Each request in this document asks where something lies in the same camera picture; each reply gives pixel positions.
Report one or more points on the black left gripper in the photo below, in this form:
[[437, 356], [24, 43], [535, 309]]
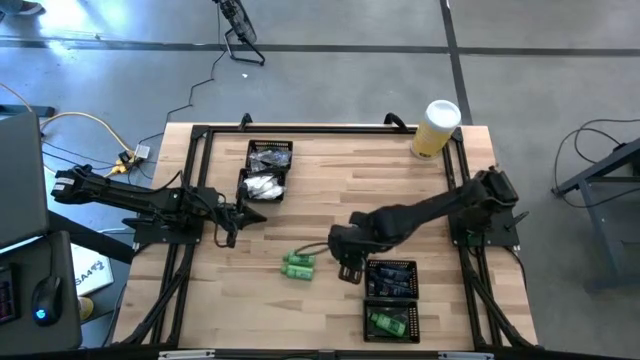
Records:
[[222, 215]]

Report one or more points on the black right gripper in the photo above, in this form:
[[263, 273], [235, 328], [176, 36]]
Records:
[[350, 245]]

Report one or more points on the white vanity kit bag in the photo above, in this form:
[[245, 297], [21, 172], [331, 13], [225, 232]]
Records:
[[255, 182]]

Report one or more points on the silver foil packet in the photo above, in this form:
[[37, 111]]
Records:
[[256, 164]]

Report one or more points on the green travel bottle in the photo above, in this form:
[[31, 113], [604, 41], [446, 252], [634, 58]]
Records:
[[301, 259], [298, 273], [389, 325]]

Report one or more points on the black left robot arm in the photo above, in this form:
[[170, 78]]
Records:
[[130, 197]]

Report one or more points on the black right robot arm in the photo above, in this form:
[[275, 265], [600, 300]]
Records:
[[425, 210]]

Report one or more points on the black slotted plastic basket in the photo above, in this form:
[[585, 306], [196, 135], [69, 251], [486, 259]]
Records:
[[270, 144], [416, 320], [391, 262], [241, 197]]

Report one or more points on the white power adapter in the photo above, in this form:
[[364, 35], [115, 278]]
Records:
[[142, 151]]

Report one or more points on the white booklet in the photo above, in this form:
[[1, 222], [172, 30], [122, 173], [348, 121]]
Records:
[[92, 270]]

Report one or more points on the yellow canister white lid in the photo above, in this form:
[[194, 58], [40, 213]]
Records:
[[436, 130]]

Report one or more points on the yellow cup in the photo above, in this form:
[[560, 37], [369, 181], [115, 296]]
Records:
[[86, 307]]

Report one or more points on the black floor fan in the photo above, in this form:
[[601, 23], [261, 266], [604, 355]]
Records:
[[240, 25]]

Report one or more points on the black computer mouse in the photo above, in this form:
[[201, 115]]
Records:
[[46, 300]]

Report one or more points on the black side desk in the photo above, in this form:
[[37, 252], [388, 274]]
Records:
[[65, 340]]

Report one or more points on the grey monitor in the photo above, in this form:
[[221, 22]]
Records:
[[22, 175]]

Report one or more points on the black keyboard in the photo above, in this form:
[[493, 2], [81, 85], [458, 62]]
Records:
[[7, 295]]

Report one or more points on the grey metal desk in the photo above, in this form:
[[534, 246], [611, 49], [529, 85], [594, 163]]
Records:
[[615, 210]]

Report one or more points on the black table frame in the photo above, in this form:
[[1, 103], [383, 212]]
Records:
[[325, 129]]

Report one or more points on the silver metal bracket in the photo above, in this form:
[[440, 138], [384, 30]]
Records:
[[186, 355], [466, 356]]

